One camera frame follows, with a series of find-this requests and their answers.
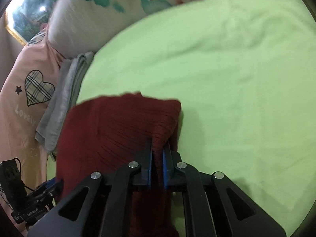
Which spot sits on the dark red knit sweater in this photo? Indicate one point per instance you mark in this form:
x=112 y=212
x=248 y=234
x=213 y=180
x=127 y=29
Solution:
x=111 y=128

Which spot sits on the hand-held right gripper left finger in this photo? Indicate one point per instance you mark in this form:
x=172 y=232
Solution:
x=148 y=170

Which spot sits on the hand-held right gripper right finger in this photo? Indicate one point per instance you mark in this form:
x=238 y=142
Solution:
x=165 y=171

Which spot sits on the folded grey cloth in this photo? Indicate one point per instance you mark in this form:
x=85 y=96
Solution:
x=64 y=98

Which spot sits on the light green bed sheet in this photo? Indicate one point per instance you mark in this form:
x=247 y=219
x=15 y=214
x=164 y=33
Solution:
x=222 y=79

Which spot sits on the gold framed wall picture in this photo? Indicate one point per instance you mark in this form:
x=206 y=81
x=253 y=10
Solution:
x=27 y=22

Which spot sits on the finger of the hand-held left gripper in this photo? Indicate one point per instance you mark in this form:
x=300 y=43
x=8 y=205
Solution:
x=53 y=184

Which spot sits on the pink pillow with plaid heart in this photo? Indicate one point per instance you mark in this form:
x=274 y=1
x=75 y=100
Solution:
x=19 y=118

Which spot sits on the white floral quilt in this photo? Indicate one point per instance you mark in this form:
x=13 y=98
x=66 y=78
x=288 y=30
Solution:
x=81 y=24

